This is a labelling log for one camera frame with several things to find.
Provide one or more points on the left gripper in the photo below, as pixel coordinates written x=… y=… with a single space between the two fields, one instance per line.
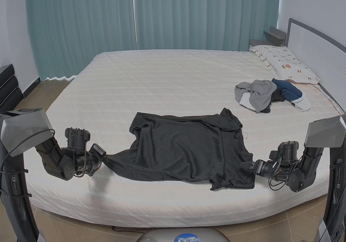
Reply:
x=94 y=161

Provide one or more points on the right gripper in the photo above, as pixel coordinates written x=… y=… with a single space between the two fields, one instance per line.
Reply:
x=266 y=168

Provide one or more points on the black T-shirt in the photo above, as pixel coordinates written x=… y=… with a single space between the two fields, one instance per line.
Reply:
x=183 y=149

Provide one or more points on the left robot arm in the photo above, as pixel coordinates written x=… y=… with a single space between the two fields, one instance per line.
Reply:
x=10 y=195

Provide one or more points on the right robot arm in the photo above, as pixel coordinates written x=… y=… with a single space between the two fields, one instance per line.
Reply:
x=335 y=195

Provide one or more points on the pile of clothes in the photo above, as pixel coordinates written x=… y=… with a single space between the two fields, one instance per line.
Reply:
x=259 y=94

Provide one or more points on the bed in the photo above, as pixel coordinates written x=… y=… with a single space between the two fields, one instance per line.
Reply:
x=162 y=86

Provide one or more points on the white printed pillow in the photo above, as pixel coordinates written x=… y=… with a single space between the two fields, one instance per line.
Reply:
x=286 y=65

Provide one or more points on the dark grey chest of drawers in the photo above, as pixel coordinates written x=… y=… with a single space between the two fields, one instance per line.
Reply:
x=9 y=92

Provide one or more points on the grey bedside table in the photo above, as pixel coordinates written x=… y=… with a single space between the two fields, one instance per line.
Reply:
x=270 y=36

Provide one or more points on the blue-green curtain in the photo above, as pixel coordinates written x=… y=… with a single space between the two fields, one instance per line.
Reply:
x=205 y=5
x=81 y=19

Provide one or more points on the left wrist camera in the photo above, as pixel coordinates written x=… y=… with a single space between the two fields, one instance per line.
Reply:
x=77 y=138

